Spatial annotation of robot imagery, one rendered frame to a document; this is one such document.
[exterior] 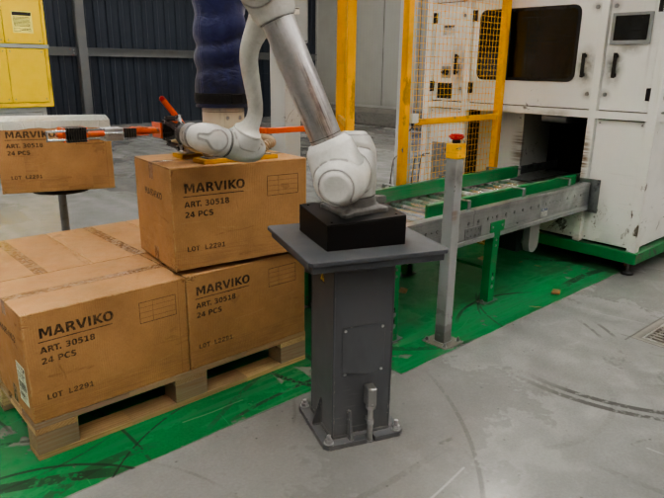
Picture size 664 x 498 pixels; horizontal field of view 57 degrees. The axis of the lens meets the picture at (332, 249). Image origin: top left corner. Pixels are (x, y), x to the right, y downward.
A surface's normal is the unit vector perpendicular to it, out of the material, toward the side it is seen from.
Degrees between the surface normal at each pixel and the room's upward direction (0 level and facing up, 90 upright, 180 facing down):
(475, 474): 0
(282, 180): 90
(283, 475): 0
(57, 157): 90
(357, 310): 90
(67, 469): 0
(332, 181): 101
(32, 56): 90
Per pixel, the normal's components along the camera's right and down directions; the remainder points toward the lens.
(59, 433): 0.67, 0.22
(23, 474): 0.01, -0.96
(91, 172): 0.39, 0.27
